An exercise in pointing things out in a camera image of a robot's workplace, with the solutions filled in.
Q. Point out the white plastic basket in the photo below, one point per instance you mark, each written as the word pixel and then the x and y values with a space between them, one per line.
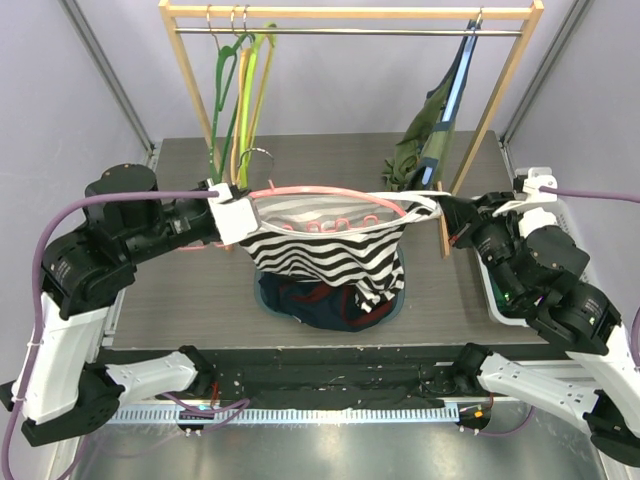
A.
pixel 494 302

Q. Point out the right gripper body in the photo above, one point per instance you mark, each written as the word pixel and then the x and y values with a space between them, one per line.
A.
pixel 460 220

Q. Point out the pink hanger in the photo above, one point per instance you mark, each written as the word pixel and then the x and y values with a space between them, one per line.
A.
pixel 322 196

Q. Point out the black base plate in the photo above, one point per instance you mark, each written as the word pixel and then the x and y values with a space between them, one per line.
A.
pixel 336 378

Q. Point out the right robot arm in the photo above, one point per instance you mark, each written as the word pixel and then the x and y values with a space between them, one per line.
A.
pixel 537 267

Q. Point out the blue plastic tub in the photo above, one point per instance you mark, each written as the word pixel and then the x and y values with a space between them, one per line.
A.
pixel 260 295

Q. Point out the striped black white tank top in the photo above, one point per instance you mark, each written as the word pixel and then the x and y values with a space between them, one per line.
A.
pixel 348 244

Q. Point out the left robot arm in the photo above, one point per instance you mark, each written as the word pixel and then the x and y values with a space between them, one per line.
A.
pixel 79 276

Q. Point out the folded white garment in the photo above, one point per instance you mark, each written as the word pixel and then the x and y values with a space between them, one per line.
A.
pixel 534 219

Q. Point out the light blue hanger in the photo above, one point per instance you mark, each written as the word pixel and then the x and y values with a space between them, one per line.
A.
pixel 450 105

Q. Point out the navy maroon tank top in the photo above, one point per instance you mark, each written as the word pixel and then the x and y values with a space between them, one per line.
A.
pixel 315 310

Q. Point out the green velvet hanger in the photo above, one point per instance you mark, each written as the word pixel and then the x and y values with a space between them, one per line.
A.
pixel 225 67

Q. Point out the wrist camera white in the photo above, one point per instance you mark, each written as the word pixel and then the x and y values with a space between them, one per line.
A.
pixel 532 188
pixel 233 211

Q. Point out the wooden clothes rack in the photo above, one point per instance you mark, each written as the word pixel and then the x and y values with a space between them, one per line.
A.
pixel 214 20

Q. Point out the orange yellow hanger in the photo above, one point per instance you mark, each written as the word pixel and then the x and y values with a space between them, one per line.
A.
pixel 245 100

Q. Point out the olive green tank top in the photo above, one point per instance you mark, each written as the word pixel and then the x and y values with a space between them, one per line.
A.
pixel 398 170

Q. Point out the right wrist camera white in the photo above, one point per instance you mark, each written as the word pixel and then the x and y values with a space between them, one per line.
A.
pixel 532 188

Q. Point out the white slotted cable duct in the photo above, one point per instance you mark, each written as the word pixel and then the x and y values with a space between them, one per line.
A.
pixel 173 414

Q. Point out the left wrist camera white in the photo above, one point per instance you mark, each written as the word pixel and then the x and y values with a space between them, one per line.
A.
pixel 233 211

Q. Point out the neon yellow hanger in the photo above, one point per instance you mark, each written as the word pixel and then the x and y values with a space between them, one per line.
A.
pixel 260 68

